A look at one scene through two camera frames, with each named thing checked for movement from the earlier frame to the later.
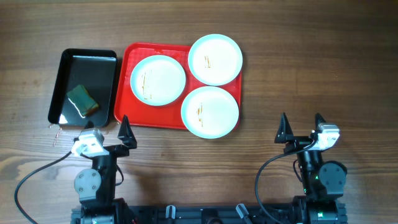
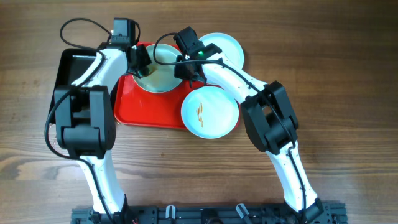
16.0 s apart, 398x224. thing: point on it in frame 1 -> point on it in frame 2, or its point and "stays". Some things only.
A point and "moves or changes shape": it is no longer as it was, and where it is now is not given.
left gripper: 122,151 -> 144,60
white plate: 210,112 stays
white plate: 157,80 moves or changes shape
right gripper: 285,135 -> 180,73
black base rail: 241,214 stays
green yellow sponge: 84,102 moves or changes shape
